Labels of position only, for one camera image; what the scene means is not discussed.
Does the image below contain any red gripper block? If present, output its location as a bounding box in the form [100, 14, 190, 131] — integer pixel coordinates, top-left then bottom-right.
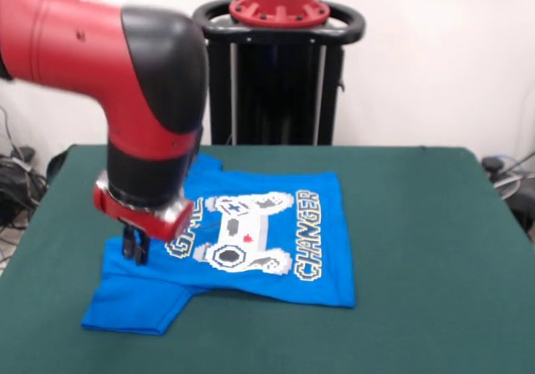
[92, 171, 196, 267]

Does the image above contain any blue printed t-shirt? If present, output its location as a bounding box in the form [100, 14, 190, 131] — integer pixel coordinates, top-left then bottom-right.
[80, 152, 357, 336]

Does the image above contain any dark green table cloth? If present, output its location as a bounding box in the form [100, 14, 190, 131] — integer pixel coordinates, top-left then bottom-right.
[0, 143, 535, 374]

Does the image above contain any black cable tangle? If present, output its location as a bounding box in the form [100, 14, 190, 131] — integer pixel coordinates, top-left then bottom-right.
[480, 151, 535, 235]
[0, 105, 49, 229]

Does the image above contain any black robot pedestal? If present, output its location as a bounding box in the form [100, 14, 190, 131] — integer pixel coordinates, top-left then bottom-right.
[192, 0, 367, 146]

